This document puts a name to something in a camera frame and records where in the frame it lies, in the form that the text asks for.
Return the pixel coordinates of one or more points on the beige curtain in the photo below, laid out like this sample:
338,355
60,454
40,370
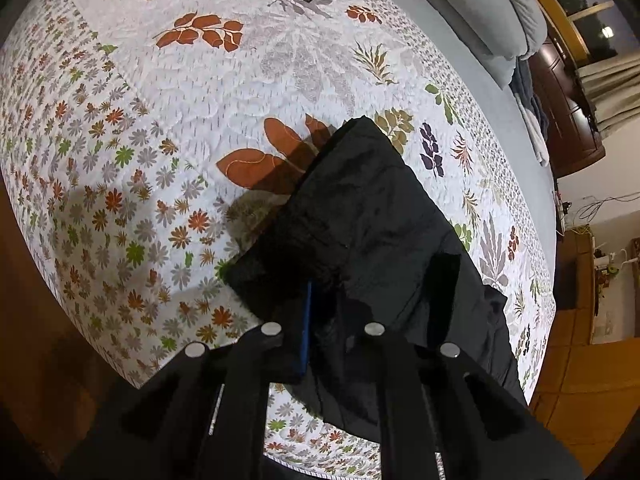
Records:
615,90

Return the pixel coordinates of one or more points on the floral quilted bedspread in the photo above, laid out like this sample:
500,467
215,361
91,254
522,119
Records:
200,100

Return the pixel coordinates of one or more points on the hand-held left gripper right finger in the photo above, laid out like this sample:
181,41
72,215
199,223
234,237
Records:
395,390

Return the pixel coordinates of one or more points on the white cloth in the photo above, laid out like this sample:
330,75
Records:
538,140

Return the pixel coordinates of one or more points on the dark wooden headboard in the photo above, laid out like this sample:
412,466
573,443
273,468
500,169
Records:
565,110

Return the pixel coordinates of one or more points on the wooden framed window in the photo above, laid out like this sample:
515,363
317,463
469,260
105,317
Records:
562,17

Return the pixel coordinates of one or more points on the black pants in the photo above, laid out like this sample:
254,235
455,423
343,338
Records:
360,210

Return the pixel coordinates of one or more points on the wooden desk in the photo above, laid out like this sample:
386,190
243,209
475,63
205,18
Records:
575,280

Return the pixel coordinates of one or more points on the cluster of desk trinkets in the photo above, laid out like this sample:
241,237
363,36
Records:
607,267

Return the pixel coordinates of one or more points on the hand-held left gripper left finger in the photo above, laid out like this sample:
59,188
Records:
304,340

